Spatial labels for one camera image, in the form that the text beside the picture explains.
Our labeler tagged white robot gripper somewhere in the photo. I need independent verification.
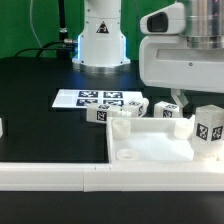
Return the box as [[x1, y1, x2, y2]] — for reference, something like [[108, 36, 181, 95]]
[[139, 35, 224, 108]]

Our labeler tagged white square tabletop tray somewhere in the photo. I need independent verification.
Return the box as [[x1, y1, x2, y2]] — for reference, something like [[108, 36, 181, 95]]
[[106, 118, 219, 163]]

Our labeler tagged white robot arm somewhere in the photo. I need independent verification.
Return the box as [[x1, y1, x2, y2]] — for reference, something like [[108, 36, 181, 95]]
[[72, 0, 224, 106]]

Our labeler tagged paper sheet with tags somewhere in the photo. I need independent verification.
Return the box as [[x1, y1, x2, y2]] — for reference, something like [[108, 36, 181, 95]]
[[52, 89, 142, 108]]

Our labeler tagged white front fence bar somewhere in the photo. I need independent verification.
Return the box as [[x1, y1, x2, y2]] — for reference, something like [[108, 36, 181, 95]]
[[0, 162, 224, 192]]

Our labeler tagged black pole stand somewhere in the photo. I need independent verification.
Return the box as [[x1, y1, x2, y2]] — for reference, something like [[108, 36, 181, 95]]
[[58, 0, 69, 60]]

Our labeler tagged green backdrop curtain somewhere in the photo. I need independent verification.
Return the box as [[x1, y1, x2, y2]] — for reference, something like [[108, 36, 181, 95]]
[[0, 0, 175, 60]]

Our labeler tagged white left fence piece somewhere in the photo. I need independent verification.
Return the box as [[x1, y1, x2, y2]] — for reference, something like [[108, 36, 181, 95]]
[[0, 118, 3, 138]]

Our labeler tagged black cable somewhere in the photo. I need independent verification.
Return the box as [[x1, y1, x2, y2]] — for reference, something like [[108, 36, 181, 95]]
[[14, 40, 78, 58]]

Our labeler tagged white hanging cable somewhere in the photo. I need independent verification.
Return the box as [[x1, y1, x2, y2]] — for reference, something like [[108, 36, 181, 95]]
[[29, 0, 44, 48]]

